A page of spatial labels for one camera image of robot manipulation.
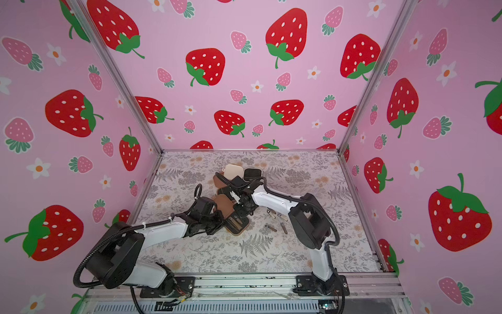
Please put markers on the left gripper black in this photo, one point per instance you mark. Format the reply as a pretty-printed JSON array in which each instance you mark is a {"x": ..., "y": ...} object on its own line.
[{"x": 220, "y": 218}]

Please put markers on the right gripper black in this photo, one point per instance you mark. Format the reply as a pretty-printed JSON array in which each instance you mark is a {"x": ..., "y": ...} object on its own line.
[{"x": 238, "y": 188}]

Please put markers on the tan brown case lid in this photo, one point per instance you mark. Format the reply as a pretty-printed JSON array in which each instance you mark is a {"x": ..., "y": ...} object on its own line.
[{"x": 224, "y": 205}]

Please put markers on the black tray tan case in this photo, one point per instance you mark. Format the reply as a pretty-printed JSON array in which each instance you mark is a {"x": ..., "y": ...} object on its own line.
[{"x": 235, "y": 224}]

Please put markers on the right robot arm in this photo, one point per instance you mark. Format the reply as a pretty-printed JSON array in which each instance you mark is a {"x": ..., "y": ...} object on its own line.
[{"x": 311, "y": 224}]

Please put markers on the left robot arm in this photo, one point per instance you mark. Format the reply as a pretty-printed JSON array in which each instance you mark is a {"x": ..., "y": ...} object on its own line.
[{"x": 113, "y": 261}]

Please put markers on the small silver nail tool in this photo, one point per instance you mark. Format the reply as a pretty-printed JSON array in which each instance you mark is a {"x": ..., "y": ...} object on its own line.
[{"x": 271, "y": 214}]

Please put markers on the small nail clipper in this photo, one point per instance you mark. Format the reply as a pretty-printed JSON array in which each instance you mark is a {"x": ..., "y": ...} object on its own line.
[{"x": 283, "y": 217}]

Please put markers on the black tray cream case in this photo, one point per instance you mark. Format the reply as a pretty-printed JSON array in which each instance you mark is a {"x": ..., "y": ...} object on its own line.
[{"x": 251, "y": 174}]

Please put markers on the cream case lid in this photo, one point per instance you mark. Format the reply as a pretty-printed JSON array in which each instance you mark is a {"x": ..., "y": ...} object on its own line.
[{"x": 231, "y": 171}]

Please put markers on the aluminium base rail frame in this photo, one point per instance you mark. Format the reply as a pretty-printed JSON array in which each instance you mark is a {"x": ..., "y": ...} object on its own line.
[{"x": 258, "y": 293}]

